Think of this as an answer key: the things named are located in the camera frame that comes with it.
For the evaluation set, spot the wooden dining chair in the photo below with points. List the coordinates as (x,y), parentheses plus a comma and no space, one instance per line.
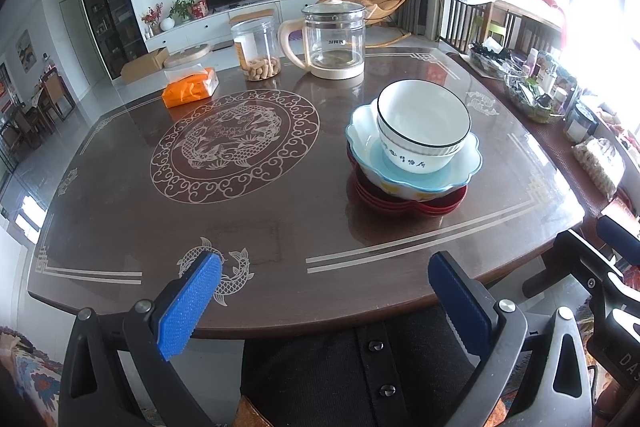
(57,92)

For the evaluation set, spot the black basket of small packets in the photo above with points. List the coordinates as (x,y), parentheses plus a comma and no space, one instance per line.
(492,59)

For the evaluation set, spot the white television cabinet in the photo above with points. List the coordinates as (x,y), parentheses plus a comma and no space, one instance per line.
(200,32)

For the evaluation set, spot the dark glass display cabinet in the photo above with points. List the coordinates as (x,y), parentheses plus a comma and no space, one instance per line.
(110,2)

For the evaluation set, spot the clear bag of snacks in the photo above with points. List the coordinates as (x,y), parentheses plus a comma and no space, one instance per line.
(600,167)

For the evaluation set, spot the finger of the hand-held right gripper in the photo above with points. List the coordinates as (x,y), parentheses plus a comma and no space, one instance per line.
(620,229)
(585,262)

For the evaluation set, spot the small wooden hairpin-leg table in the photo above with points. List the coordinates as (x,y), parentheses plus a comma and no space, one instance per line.
(252,15)

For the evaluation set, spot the floral printed blanket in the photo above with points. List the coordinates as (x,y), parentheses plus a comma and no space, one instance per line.
(35,382)

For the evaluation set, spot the red gift box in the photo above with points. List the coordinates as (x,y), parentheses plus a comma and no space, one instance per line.
(199,9)

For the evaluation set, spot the wooden dining table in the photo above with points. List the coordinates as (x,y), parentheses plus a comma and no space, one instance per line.
(25,122)

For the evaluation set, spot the glass jar with lid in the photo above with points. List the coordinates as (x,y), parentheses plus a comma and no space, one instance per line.
(581,124)

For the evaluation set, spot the blue and white scalloped bowl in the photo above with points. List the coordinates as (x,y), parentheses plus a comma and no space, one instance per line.
(360,132)

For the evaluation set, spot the red cloth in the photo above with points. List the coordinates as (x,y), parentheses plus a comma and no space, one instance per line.
(542,4)

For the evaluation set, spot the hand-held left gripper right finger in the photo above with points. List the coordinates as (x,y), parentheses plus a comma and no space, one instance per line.
(460,302)

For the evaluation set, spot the clear plastic jar of peanuts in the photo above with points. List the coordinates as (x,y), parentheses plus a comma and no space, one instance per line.
(257,47)

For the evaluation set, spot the ribbed white bowl black rim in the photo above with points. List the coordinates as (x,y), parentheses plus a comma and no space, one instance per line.
(420,107)

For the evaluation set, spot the clear tray of small bottles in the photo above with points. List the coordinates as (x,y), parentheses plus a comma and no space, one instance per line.
(537,97)

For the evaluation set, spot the white door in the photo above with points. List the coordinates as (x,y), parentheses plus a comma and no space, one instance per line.
(77,42)

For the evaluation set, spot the glass sliding door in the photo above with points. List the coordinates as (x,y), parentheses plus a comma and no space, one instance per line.
(7,157)

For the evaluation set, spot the round white vase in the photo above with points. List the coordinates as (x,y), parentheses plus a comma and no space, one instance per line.
(166,24)

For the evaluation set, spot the bushy green potted plant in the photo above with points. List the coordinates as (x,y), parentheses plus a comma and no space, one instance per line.
(182,8)

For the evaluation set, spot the framed wall painting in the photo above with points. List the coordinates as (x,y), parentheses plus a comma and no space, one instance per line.
(26,49)

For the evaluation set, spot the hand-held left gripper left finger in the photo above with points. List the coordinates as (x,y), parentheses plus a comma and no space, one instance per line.
(187,307)

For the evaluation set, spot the orange tissue pack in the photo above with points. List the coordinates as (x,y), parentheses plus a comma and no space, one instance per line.
(190,89)

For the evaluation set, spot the person's dark clothing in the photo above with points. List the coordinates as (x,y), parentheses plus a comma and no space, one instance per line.
(380,372)

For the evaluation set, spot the cardboard box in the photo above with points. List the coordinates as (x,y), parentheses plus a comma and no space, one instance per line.
(145,66)

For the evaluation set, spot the dark wooden railed bed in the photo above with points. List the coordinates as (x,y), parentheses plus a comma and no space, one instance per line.
(460,24)

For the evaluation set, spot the red flowers in vase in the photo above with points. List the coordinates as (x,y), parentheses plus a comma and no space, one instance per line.
(152,16)

